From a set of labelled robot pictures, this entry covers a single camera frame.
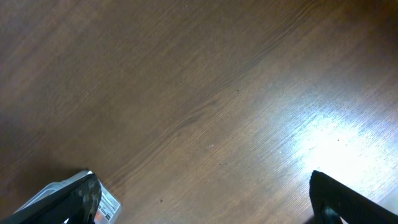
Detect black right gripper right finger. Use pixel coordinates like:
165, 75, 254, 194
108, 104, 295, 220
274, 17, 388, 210
309, 170, 397, 224

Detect black bottle white cap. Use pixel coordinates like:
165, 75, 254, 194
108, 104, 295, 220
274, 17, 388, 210
16, 170, 122, 224

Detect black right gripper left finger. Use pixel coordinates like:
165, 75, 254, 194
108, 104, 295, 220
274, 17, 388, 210
1, 174, 101, 224

